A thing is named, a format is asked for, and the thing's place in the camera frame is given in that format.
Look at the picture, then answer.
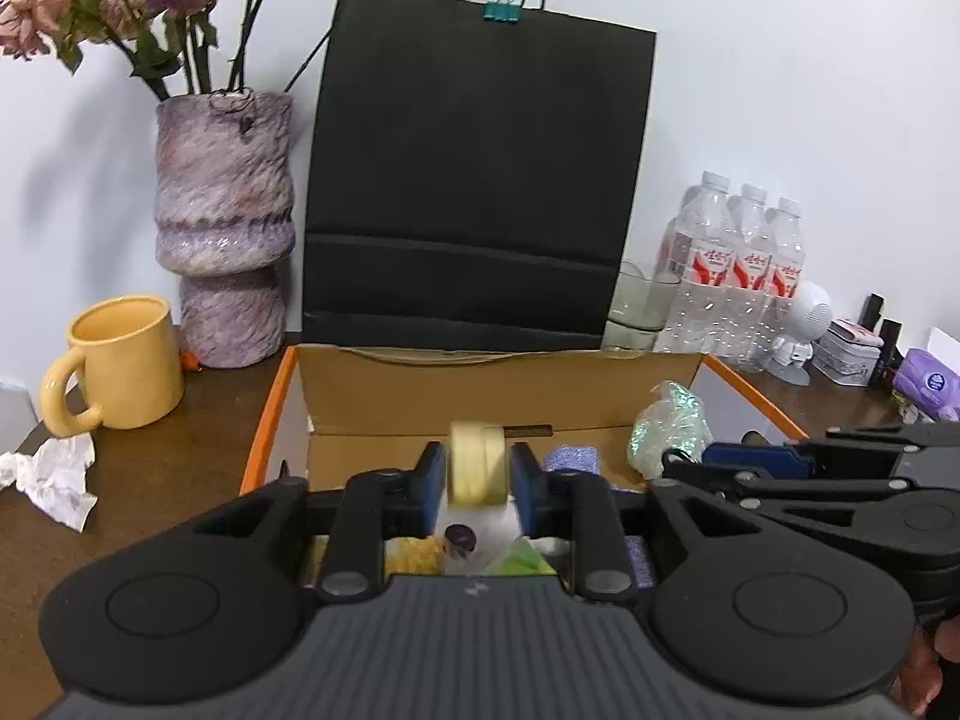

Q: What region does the yellow tape roll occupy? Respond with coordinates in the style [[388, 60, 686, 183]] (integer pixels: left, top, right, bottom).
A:
[[448, 421, 509, 507]]

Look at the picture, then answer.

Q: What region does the person's right hand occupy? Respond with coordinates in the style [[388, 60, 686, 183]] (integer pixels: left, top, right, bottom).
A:
[[893, 617, 958, 717]]

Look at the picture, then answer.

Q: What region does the purple knitted cloth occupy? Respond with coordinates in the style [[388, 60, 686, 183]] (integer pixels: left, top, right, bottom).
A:
[[542, 445, 602, 476]]

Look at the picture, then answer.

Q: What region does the iridescent crumpled plastic bag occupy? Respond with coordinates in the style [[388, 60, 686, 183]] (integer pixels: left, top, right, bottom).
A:
[[626, 380, 713, 479]]

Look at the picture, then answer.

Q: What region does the green packet in box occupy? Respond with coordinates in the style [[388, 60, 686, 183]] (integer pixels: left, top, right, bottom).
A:
[[490, 538, 555, 577]]

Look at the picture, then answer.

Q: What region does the orange white plush cat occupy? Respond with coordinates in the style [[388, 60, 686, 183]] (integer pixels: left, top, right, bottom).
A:
[[384, 504, 521, 577]]

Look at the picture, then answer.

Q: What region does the orange red cardboard box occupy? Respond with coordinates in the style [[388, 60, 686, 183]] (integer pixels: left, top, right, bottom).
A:
[[241, 344, 804, 493]]

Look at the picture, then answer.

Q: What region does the purple tissue pack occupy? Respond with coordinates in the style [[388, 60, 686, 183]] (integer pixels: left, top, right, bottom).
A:
[[893, 348, 960, 422]]

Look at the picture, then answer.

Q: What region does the water bottle left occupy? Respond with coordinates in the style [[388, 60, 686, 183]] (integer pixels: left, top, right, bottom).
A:
[[656, 171, 739, 353]]

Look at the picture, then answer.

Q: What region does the water bottle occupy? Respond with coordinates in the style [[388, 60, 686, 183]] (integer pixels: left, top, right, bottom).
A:
[[656, 171, 739, 353], [716, 184, 773, 364], [754, 197, 805, 364]]

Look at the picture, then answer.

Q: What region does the small metal tin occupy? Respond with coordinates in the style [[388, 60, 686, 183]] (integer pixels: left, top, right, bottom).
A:
[[812, 319, 884, 388]]

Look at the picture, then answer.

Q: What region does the water bottle middle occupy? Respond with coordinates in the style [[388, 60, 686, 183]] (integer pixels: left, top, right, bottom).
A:
[[716, 184, 773, 364]]

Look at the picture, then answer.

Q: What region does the white robot figurine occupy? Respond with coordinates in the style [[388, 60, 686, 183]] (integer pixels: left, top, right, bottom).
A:
[[765, 281, 833, 387]]

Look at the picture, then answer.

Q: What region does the clear drinking glass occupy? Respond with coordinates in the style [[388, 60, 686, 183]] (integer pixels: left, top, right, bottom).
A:
[[602, 260, 679, 353]]

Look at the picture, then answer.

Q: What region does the water bottle right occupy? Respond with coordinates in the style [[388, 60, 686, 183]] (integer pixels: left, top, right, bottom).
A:
[[754, 197, 805, 364]]

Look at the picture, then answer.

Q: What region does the yellow ceramic mug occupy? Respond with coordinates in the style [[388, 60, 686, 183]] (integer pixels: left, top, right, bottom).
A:
[[39, 294, 184, 437]]

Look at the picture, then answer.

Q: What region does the crumpled white tissue paper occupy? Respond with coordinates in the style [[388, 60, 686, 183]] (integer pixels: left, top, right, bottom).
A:
[[0, 434, 98, 533]]

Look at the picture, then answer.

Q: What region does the black paper shopping bag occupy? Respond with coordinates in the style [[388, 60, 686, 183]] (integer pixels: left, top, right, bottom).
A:
[[301, 0, 656, 351]]

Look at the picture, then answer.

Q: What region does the green binder clip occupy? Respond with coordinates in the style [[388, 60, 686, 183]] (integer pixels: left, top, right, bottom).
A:
[[483, 0, 521, 25]]

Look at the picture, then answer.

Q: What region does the dried pink flowers bouquet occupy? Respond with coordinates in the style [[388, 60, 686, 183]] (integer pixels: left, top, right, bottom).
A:
[[0, 0, 467, 103]]

